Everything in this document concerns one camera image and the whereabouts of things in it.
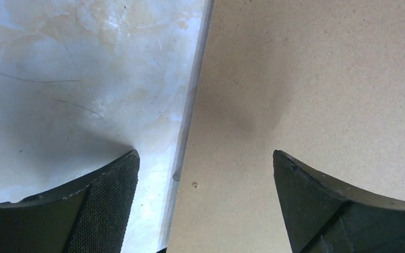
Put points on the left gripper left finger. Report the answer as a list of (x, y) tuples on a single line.
[(87, 214)]

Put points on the brown backing board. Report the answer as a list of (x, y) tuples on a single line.
[(323, 81)]

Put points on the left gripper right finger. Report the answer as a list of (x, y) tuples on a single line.
[(324, 214)]

